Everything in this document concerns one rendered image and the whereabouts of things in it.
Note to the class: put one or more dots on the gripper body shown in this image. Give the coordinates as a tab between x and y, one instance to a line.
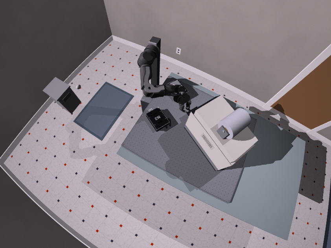
182	99

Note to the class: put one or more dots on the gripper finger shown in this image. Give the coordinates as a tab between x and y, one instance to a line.
181	107
188	105

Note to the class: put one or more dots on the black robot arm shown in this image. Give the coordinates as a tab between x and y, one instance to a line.
145	61

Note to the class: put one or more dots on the pale grey cylinder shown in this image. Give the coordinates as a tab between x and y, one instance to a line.
235	122

